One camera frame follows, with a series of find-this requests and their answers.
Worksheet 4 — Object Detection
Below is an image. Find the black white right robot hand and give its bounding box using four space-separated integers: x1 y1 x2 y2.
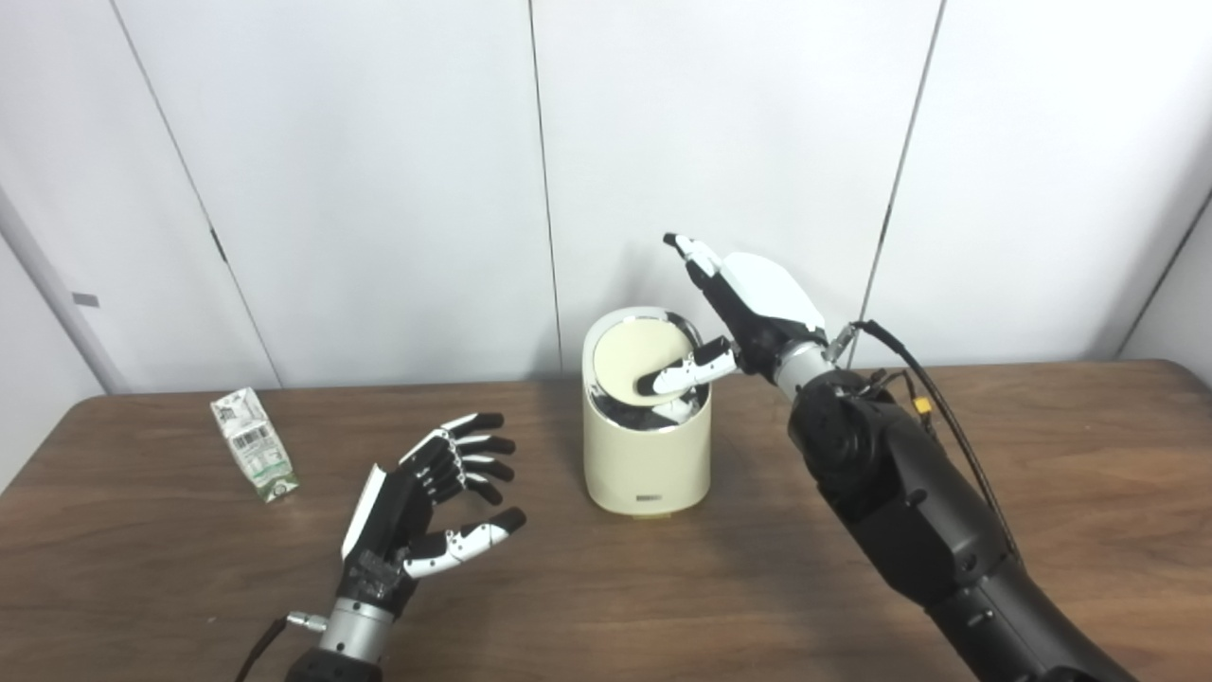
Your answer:
636 232 829 399

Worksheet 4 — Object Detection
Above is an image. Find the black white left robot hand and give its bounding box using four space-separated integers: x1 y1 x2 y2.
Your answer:
339 412 527 617

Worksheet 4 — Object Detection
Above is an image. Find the round cream bin lid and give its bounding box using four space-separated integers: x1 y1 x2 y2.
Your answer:
594 318 704 406

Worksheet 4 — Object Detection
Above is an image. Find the white green milk carton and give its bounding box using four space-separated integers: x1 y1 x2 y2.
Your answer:
210 386 300 504

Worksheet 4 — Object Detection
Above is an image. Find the cream-colored cylindrical bin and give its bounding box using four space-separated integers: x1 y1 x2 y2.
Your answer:
580 307 713 519

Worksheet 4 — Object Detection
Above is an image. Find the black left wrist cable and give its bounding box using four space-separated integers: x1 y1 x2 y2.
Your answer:
234 613 328 682

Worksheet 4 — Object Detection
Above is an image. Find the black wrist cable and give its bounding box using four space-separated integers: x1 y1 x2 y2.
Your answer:
234 613 328 682
833 320 1024 560

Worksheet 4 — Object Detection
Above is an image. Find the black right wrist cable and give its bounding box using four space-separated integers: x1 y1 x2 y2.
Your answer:
833 320 1024 560

